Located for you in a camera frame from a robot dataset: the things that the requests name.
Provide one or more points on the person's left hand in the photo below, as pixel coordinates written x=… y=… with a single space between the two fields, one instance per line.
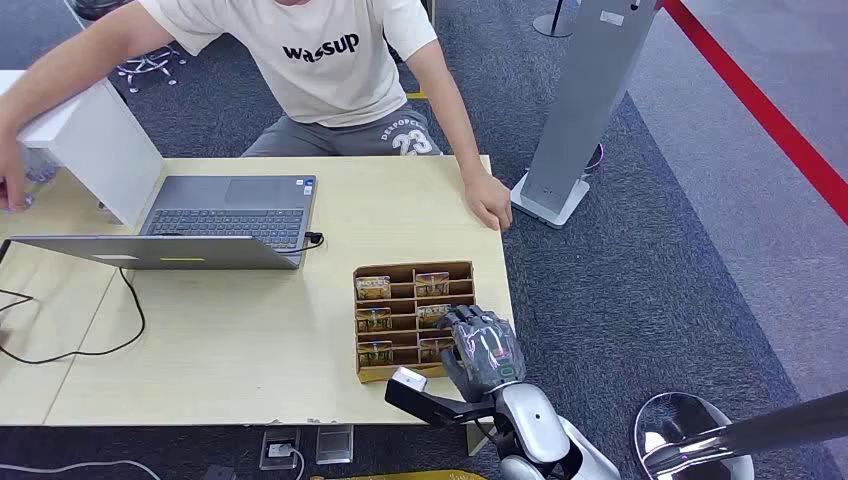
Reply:
x=489 y=199

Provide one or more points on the person's right hand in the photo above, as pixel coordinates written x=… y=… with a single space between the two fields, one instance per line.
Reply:
x=10 y=179

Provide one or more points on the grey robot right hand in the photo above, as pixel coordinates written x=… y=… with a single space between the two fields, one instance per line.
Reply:
x=487 y=354

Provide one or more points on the person's left forearm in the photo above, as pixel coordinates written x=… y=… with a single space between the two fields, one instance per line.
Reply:
x=457 y=126

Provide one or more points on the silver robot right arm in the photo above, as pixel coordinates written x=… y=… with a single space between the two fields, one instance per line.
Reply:
x=533 y=424

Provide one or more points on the person's right forearm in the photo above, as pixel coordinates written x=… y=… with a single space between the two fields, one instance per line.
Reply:
x=8 y=122

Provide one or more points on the wooden card holder box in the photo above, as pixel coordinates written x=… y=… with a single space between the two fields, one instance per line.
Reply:
x=403 y=331

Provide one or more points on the person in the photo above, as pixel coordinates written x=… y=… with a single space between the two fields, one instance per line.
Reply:
x=324 y=73

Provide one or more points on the pale table leg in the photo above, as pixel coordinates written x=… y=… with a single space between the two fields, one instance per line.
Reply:
x=478 y=440

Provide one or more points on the white cabinet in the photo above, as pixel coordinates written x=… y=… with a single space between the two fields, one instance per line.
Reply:
x=112 y=152

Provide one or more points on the yellow floor tape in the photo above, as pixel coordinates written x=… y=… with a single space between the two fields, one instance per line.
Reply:
x=416 y=95

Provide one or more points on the grey kiosk stand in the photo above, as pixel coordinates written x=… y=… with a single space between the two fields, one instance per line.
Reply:
x=583 y=99

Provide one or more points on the metal floor plate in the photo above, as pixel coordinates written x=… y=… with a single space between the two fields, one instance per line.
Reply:
x=334 y=445

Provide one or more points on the office chair with chrome base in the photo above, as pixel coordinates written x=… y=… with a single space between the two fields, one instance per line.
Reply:
x=149 y=63

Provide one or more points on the grey stanchion base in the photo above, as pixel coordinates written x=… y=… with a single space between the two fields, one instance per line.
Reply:
x=553 y=26

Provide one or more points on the grey laptop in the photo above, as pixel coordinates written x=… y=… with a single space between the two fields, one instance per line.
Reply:
x=225 y=222

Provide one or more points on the floor power socket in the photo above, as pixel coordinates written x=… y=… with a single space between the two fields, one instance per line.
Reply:
x=278 y=450

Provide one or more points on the red floor tape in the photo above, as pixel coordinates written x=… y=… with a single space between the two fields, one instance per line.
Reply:
x=762 y=109

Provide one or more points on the wrist camera with black bracket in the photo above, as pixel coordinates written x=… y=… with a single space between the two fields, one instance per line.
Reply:
x=424 y=404

